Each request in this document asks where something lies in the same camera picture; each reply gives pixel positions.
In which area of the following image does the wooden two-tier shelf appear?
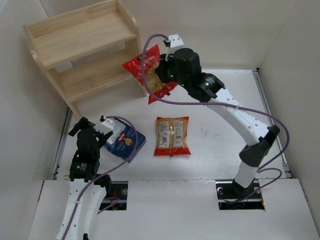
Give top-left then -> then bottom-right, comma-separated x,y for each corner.
23,0 -> 142,117

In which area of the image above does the red pasta bag label side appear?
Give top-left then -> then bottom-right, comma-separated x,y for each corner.
154,116 -> 191,156

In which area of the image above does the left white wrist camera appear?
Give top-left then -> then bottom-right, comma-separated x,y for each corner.
93,115 -> 115,135

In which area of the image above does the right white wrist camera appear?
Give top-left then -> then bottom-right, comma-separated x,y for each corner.
163,34 -> 184,55

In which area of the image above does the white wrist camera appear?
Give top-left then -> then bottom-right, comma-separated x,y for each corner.
93,115 -> 115,135
163,34 -> 184,55

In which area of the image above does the red pasta bag front side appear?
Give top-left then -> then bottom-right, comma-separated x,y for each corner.
122,44 -> 178,99

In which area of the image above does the blue pasta box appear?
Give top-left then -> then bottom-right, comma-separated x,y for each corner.
104,118 -> 146,163

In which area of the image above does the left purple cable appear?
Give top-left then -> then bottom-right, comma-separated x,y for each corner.
61,115 -> 140,240

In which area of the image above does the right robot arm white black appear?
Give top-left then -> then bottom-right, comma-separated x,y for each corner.
155,48 -> 280,199

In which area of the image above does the right aluminium table rail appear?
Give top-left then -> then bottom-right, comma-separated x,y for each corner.
252,68 -> 292,179

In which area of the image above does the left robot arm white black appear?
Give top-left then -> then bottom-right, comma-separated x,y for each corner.
56,117 -> 115,240

